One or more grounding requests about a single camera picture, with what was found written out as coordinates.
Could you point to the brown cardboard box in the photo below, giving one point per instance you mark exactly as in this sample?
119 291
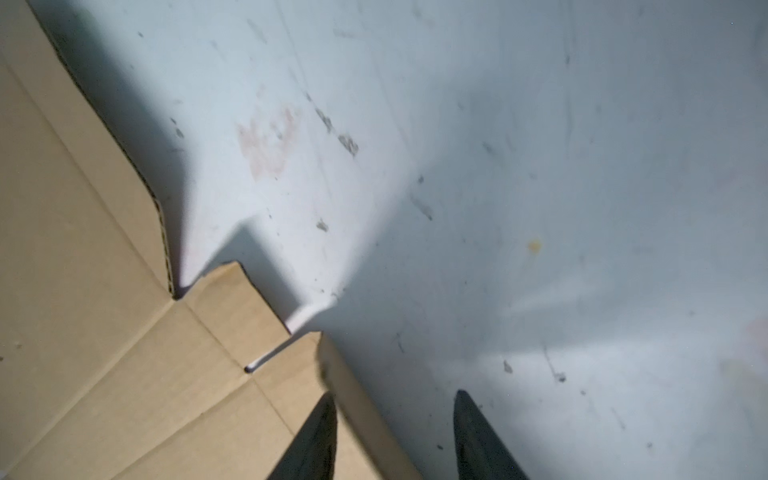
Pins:
105 374

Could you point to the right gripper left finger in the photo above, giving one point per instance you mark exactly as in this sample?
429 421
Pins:
312 452

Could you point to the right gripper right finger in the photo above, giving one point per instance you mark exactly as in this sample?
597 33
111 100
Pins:
480 453

